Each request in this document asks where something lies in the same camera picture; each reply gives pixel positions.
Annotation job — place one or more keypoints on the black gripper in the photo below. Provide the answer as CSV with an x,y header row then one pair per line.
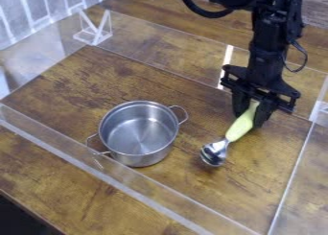
x,y
259,82

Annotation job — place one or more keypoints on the green handled metal spoon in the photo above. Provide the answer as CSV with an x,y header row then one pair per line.
x,y
214,152

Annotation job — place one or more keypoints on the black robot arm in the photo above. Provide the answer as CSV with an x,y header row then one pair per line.
x,y
278,27

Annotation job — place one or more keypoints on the stainless steel pot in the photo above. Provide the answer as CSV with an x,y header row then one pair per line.
x,y
138,132

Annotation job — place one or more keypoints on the clear acrylic front barrier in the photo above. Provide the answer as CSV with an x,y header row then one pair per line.
x,y
174,204

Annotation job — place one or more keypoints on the clear acrylic right barrier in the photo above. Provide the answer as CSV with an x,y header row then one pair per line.
x,y
303,208

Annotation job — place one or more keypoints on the clear acrylic triangle bracket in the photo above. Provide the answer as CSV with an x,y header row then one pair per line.
x,y
91,34

